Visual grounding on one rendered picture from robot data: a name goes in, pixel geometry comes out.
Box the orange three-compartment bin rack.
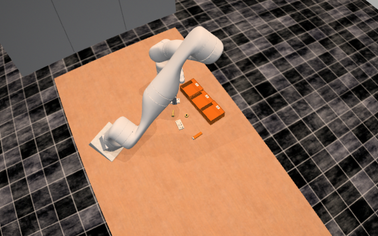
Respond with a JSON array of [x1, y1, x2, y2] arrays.
[[180, 78, 225, 125]]

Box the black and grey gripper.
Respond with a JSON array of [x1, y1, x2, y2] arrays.
[[172, 68, 185, 105]]

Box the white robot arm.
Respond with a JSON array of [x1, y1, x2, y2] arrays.
[[99, 26, 224, 151]]

